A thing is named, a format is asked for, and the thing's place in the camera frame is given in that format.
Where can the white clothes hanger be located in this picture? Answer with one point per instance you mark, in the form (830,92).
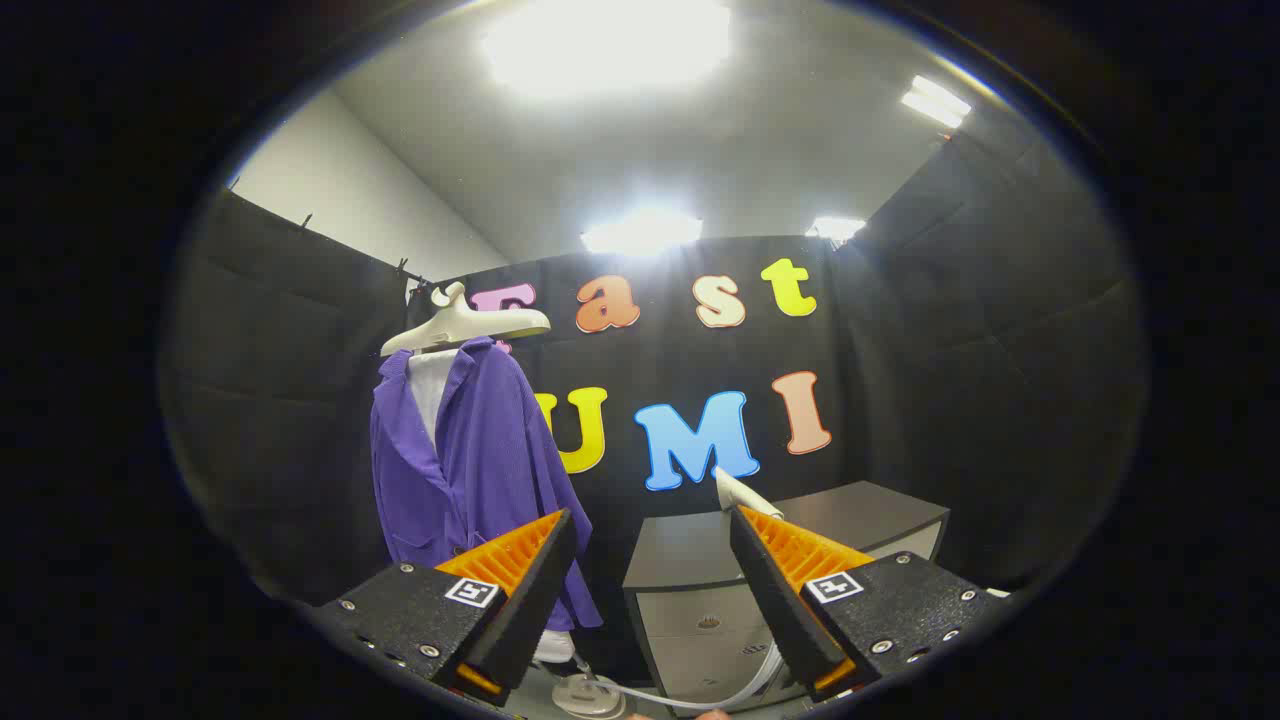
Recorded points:
(465,325)

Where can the purple jacket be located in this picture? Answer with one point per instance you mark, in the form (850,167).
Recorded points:
(480,470)

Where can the large ceiling light panel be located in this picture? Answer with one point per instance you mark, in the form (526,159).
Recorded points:
(605,45)

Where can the white steamer base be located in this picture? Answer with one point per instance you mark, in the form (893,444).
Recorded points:
(588,697)

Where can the grey cabinet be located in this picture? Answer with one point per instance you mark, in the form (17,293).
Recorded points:
(690,560)

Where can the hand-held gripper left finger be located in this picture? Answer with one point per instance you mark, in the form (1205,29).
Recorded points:
(535,590)

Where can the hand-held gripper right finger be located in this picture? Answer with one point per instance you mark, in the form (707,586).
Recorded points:
(775,590)

